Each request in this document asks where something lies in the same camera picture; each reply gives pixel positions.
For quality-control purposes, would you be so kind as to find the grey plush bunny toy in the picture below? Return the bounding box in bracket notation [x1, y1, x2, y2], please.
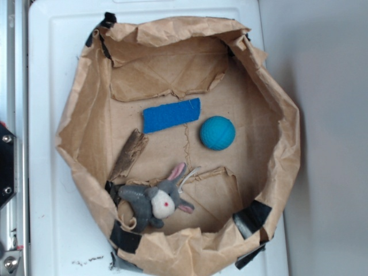
[118, 163, 194, 233]

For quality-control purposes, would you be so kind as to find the teal rubber ball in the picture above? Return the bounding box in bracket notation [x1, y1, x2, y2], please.
[200, 116, 236, 151]

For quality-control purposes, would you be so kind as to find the white plastic tray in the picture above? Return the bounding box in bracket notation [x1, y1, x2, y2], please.
[28, 0, 290, 276]

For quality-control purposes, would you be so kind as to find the brown paper bag bin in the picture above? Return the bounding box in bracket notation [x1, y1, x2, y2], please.
[56, 13, 301, 275]

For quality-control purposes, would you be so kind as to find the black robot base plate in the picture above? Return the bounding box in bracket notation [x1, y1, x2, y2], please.
[0, 121, 17, 209]

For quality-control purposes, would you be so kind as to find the blue rectangular sponge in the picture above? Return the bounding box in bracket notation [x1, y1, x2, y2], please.
[143, 98, 201, 133]

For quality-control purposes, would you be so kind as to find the brown wood bark piece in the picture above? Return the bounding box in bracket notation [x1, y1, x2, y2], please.
[108, 129, 149, 182]

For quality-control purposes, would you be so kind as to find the metal rail frame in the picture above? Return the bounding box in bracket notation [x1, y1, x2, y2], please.
[1, 1, 30, 275]

